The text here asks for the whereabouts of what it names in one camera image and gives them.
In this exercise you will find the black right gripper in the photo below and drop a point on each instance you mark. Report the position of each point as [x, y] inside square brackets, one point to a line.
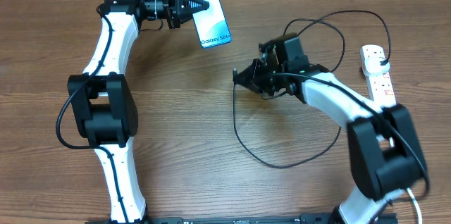
[253, 75]

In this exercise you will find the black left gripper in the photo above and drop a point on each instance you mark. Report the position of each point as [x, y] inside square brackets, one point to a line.
[174, 1]

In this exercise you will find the Galaxy S24+ smartphone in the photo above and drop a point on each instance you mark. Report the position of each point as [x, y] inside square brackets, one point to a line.
[211, 25]

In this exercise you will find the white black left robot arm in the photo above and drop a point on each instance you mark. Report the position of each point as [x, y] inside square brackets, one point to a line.
[103, 106]

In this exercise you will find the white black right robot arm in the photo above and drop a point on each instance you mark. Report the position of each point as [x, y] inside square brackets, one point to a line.
[386, 158]

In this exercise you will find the white charger plug adapter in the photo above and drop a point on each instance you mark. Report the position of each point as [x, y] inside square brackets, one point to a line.
[373, 66]

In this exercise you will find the white power strip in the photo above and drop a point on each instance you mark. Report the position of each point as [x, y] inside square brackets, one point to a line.
[380, 87]

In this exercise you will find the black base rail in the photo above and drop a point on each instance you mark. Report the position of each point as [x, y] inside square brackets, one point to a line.
[246, 220]

